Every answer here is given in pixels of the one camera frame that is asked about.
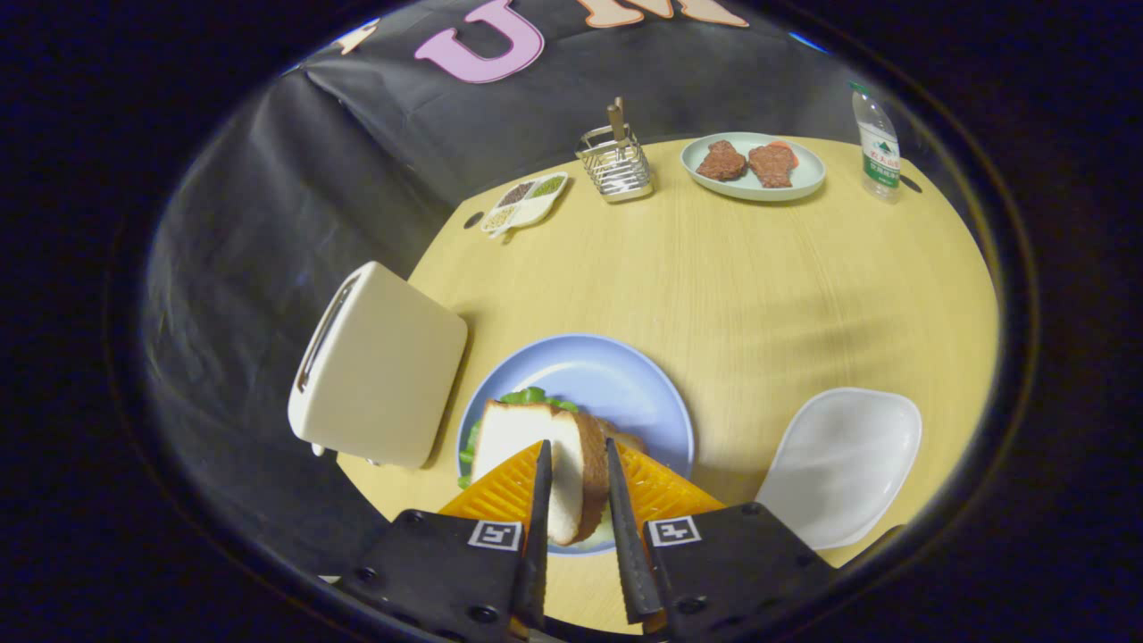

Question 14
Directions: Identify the white toaster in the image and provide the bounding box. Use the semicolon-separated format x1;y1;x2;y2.
287;261;469;470

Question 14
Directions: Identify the metal wire utensil holder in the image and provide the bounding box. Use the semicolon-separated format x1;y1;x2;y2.
575;124;655;204

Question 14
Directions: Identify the thick brown-crust bread slice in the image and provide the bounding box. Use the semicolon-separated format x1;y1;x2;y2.
471;400;610;547

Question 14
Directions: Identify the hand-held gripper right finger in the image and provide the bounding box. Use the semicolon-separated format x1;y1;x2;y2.
605;438;836;643

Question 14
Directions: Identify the green lettuce leaf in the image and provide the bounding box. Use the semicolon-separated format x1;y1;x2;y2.
458;387;581;490

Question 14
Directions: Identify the brown meat patty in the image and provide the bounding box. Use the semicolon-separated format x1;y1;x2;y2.
748;145;796;189
696;140;748;182

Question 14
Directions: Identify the clear plastic water bottle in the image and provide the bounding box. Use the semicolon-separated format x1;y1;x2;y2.
850;82;902;205

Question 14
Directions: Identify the white leaf-shaped plate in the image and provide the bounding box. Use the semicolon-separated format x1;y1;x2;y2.
755;387;922;551

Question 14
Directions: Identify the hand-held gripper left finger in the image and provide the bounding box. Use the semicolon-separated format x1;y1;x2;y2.
335;439;555;643

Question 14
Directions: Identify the pale green plate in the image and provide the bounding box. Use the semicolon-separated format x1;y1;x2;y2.
680;132;827;203

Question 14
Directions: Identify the blue plate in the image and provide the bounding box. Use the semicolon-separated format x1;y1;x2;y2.
456;334;696;556

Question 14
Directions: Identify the white divided seasoning tray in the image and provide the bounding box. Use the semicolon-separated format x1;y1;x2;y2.
480;171;569;238

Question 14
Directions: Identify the black backdrop cloth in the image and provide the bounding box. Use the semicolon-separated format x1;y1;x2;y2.
143;0;858;572

